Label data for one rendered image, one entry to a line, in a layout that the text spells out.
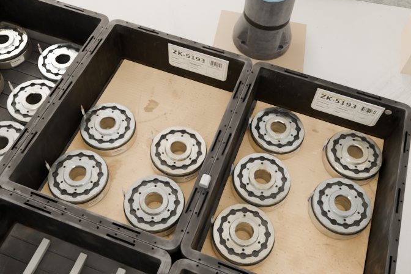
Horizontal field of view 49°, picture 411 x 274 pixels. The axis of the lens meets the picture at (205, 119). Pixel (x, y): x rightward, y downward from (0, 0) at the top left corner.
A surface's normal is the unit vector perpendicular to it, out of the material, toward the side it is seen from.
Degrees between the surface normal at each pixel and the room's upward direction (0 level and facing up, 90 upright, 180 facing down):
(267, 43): 72
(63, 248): 0
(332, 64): 0
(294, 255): 0
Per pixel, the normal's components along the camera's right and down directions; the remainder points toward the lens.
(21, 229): 0.04, -0.57
